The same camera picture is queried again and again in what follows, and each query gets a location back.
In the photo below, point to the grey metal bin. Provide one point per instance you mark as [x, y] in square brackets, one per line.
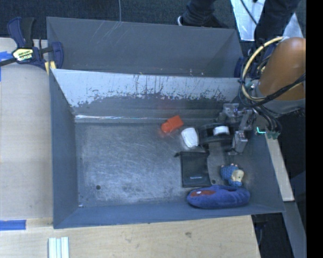
[123, 160]

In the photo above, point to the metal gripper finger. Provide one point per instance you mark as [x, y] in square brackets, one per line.
[241, 141]
[226, 113]

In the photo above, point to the white rounded plastic piece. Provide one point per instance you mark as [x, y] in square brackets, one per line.
[190, 137]

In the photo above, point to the black tape dispenser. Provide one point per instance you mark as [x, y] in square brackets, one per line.
[208, 136]

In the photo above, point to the blue slipper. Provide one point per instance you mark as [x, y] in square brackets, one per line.
[220, 197]

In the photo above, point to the blue toy hedgehog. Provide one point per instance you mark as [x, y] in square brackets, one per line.
[230, 175]

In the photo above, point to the person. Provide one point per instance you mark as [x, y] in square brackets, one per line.
[204, 1]

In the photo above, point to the black flat pouch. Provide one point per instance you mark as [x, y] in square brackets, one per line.
[195, 171]

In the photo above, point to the orange plastic block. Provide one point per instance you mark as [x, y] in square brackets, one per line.
[172, 124]

